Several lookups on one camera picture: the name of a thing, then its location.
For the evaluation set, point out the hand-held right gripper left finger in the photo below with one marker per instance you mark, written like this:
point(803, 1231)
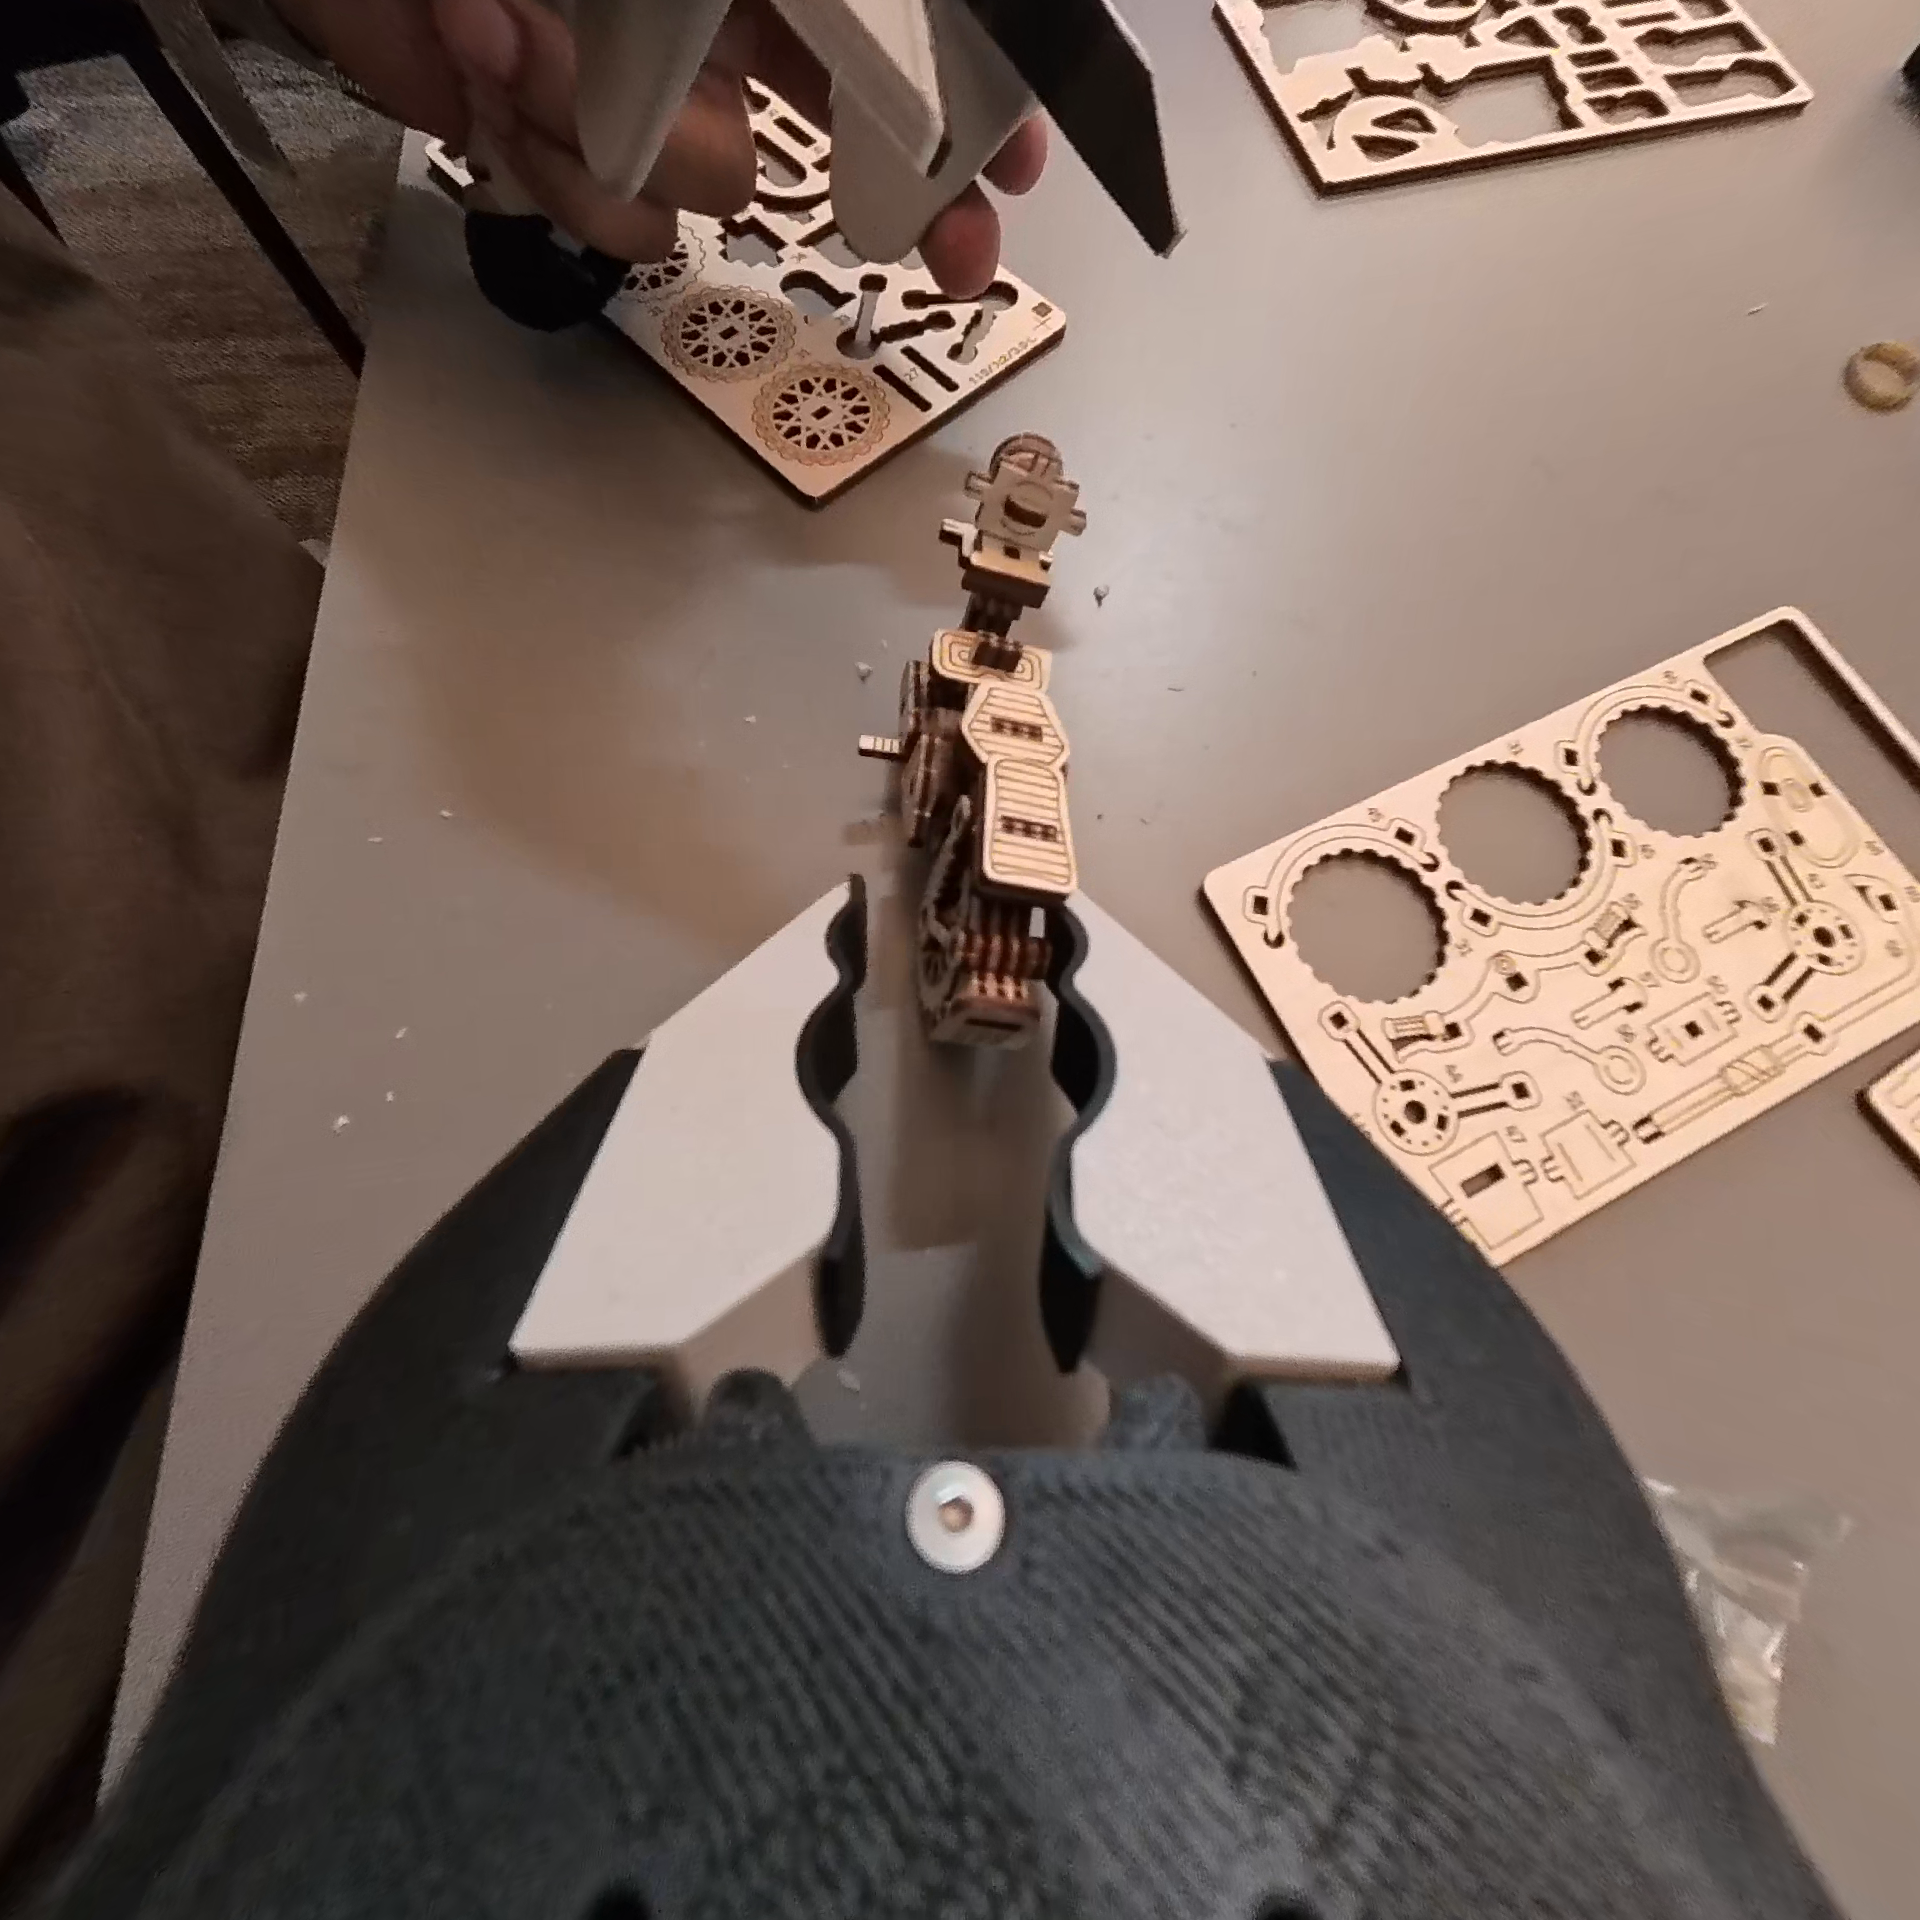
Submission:
point(694, 1202)

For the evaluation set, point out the wooden sheet with spoked wheels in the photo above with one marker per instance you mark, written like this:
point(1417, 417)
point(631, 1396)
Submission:
point(824, 417)

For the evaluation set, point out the person in olive shirt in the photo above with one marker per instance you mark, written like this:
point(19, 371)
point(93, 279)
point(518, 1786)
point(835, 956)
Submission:
point(124, 749)

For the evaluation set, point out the small wooden panel piece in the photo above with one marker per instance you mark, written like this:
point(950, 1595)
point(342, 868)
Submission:
point(1896, 1109)

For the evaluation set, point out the wooden sheet with empty cutouts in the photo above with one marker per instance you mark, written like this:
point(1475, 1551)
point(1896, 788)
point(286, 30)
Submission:
point(1725, 105)

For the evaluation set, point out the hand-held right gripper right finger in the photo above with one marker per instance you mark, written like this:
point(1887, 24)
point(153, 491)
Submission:
point(1233, 1213)

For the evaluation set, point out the wooden sheet with round holes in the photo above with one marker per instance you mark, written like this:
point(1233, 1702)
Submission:
point(1529, 957)

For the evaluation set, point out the small clear plastic bag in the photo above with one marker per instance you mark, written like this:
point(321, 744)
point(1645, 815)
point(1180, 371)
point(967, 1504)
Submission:
point(1749, 1593)

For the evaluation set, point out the person's left hand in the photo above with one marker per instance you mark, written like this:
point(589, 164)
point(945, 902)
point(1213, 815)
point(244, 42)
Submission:
point(507, 92)

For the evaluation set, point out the wooden motorcycle model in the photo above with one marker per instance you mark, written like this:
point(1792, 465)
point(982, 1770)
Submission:
point(1021, 799)

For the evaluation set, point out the grey desk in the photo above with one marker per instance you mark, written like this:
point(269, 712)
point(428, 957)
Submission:
point(1351, 450)

